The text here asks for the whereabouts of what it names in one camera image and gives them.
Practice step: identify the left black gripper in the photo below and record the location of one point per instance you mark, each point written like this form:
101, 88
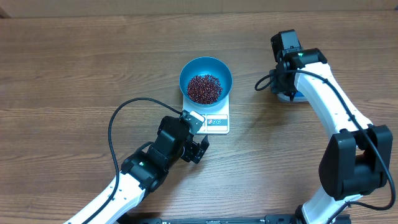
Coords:
196, 150

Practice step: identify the blue plastic measuring scoop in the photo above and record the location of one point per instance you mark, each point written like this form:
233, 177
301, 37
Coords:
299, 95

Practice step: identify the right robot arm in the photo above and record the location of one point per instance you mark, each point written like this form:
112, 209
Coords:
354, 169

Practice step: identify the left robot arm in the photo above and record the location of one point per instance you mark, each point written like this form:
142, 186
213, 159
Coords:
145, 170

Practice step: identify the white digital kitchen scale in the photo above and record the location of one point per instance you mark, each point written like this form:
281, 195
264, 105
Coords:
217, 119

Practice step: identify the red beans in bowl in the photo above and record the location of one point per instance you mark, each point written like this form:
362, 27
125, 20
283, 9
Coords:
204, 90

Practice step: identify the blue metal bowl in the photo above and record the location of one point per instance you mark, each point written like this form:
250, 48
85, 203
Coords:
202, 66

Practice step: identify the clear plastic food container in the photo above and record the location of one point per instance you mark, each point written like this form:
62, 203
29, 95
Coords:
286, 99

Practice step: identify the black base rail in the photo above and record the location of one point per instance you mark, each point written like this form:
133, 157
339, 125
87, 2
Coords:
268, 219

